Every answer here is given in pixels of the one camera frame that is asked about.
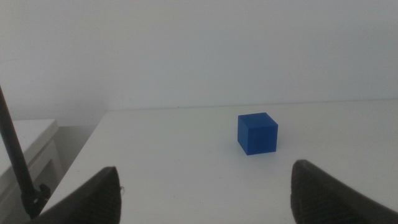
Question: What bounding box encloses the blue cube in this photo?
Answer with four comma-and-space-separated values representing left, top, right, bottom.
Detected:
237, 112, 279, 156

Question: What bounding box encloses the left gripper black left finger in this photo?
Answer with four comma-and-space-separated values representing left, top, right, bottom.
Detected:
29, 166, 122, 224

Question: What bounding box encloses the black stand pole with clamp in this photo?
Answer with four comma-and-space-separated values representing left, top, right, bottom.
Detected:
0, 85, 52, 218

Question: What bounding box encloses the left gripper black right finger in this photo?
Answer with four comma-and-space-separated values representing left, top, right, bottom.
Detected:
290, 159, 398, 224

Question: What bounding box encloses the white side furniture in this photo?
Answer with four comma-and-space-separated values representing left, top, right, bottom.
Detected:
0, 118, 65, 224

